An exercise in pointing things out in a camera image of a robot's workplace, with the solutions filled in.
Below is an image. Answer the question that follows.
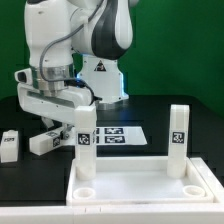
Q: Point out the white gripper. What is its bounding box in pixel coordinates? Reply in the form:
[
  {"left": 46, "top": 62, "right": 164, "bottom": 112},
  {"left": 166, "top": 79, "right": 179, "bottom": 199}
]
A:
[{"left": 17, "top": 83, "right": 93, "bottom": 140}]

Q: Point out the white desk tabletop tray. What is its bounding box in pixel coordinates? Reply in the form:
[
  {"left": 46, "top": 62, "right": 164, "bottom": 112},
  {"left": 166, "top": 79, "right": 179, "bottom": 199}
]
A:
[{"left": 66, "top": 156, "right": 214, "bottom": 206}]

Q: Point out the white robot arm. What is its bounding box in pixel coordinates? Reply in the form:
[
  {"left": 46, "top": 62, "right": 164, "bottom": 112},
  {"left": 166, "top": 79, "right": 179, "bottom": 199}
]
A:
[{"left": 15, "top": 0, "right": 139, "bottom": 140}]

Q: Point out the white marker sheet with tags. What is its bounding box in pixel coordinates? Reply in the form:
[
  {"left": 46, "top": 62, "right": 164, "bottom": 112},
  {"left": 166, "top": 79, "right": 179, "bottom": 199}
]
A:
[{"left": 69, "top": 126, "right": 148, "bottom": 148}]

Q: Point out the grey braided camera cable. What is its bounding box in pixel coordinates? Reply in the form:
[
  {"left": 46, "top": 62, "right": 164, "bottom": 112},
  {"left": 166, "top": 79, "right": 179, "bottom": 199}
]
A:
[{"left": 38, "top": 0, "right": 103, "bottom": 101}]

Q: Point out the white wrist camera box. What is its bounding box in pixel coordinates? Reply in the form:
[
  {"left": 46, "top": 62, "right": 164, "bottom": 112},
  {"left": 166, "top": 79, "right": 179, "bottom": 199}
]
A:
[{"left": 14, "top": 68, "right": 33, "bottom": 85}]

